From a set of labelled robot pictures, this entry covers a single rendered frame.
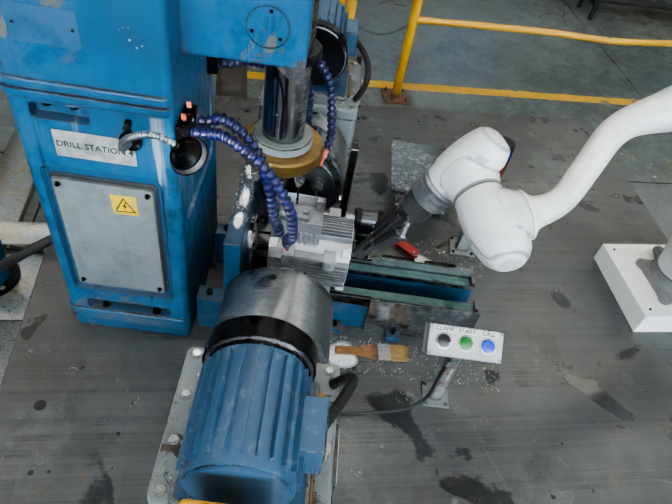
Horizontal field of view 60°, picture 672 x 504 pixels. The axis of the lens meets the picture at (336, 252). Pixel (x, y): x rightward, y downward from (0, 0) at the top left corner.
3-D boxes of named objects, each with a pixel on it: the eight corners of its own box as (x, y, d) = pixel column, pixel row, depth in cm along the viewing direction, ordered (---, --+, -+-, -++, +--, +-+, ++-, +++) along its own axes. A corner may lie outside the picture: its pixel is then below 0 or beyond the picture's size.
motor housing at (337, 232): (263, 292, 149) (267, 241, 135) (275, 240, 162) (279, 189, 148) (340, 304, 150) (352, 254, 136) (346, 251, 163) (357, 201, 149)
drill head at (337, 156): (248, 230, 164) (250, 160, 146) (268, 144, 192) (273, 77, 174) (335, 242, 165) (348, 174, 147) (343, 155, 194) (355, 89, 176)
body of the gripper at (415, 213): (411, 178, 128) (383, 202, 134) (412, 203, 122) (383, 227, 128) (435, 195, 131) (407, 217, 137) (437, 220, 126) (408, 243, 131)
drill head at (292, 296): (193, 456, 118) (187, 395, 100) (227, 314, 143) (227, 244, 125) (314, 471, 119) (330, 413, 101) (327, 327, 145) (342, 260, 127)
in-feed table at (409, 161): (385, 216, 193) (392, 189, 184) (385, 166, 212) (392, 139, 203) (455, 226, 194) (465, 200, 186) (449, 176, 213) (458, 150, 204)
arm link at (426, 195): (428, 187, 119) (408, 203, 122) (459, 208, 122) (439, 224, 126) (426, 159, 125) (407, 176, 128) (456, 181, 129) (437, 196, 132)
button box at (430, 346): (421, 352, 133) (426, 354, 127) (424, 321, 133) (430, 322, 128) (493, 361, 134) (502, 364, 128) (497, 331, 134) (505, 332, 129)
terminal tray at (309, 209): (269, 240, 141) (271, 218, 135) (276, 210, 148) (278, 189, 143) (318, 247, 141) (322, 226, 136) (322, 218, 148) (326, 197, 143)
